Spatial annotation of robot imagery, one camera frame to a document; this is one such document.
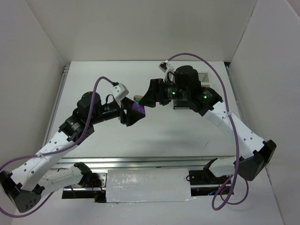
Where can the white slotted container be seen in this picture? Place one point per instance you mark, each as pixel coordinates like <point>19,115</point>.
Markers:
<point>204,79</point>

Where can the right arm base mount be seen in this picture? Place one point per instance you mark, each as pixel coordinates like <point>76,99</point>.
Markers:
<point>202,184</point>

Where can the aluminium frame rail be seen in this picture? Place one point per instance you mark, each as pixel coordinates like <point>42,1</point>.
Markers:
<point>135,162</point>

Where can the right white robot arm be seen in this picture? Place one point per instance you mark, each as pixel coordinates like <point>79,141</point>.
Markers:
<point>183,84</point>

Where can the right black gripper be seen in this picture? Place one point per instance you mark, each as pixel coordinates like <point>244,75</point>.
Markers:
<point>160,91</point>

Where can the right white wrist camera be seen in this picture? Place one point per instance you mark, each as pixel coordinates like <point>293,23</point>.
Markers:
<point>167,68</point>

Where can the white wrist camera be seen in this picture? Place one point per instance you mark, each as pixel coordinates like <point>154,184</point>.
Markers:
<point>119,91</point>
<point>167,68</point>

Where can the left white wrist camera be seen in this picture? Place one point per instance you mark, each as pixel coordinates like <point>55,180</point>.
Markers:
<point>119,91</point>

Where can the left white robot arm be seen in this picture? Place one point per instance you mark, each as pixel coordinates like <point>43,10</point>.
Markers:
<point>27,184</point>

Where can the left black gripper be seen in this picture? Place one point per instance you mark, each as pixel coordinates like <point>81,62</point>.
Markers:
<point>123,112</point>

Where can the purple printed lego brick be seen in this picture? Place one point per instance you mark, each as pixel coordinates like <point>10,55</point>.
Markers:
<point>138,96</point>

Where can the black slotted container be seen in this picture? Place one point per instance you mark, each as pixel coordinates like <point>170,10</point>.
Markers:
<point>177,104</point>

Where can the purple rounded lego brick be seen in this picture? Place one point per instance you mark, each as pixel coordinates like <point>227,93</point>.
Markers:
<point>137,107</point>

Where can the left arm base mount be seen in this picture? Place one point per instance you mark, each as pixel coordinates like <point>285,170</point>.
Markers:
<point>91,186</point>

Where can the white taped cover panel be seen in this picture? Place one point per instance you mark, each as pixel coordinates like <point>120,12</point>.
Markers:
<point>148,185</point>

